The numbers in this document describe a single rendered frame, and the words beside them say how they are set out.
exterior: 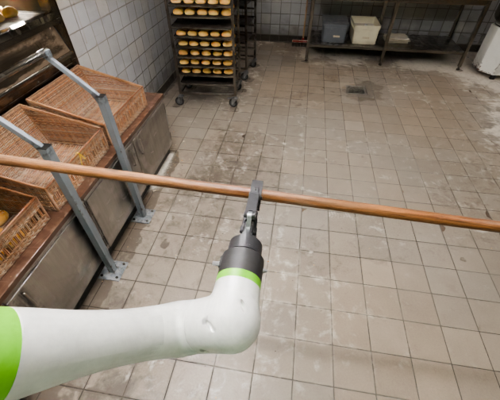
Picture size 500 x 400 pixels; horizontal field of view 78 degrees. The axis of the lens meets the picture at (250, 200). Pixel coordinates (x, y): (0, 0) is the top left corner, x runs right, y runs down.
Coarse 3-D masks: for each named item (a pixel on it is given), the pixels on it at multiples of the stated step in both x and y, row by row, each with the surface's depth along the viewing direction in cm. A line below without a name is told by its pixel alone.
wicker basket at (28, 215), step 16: (0, 192) 141; (16, 192) 139; (0, 208) 150; (16, 208) 148; (32, 208) 139; (16, 224) 132; (32, 224) 140; (0, 240) 125; (32, 240) 140; (16, 256) 133; (0, 272) 126
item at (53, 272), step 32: (160, 96) 245; (128, 128) 211; (160, 128) 253; (64, 160) 184; (160, 160) 259; (96, 192) 176; (128, 192) 213; (64, 224) 154; (96, 224) 181; (32, 256) 135; (64, 256) 156; (96, 256) 183; (0, 288) 124; (32, 288) 137; (64, 288) 158
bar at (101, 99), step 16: (16, 64) 137; (0, 80) 130; (80, 80) 160; (96, 96) 163; (16, 128) 126; (112, 128) 176; (32, 144) 130; (48, 144) 131; (128, 160) 196; (64, 176) 142; (64, 192) 147; (80, 208) 155; (144, 208) 227; (96, 240) 172; (112, 272) 195
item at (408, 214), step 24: (48, 168) 85; (72, 168) 84; (96, 168) 84; (216, 192) 81; (240, 192) 81; (264, 192) 80; (384, 216) 78; (408, 216) 77; (432, 216) 77; (456, 216) 77
